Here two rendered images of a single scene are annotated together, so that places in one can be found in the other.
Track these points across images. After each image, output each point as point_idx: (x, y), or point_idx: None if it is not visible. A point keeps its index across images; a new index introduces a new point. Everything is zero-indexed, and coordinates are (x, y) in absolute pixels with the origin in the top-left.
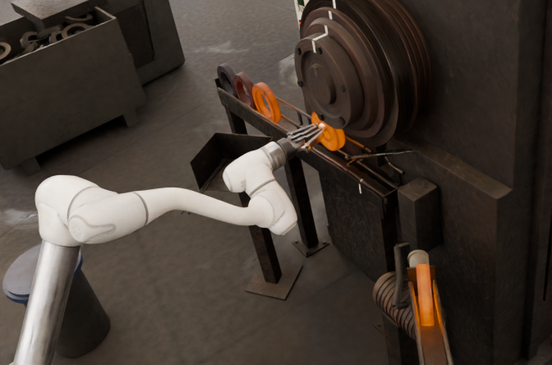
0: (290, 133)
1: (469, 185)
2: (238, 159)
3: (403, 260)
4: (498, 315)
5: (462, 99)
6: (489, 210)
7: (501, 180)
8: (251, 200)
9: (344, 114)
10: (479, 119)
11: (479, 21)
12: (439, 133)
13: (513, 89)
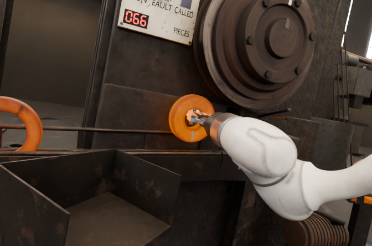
0: (195, 115)
1: (305, 122)
2: (259, 122)
3: (218, 243)
4: None
5: None
6: (314, 133)
7: (306, 117)
8: (305, 172)
9: (302, 63)
10: None
11: (314, 21)
12: None
13: (323, 58)
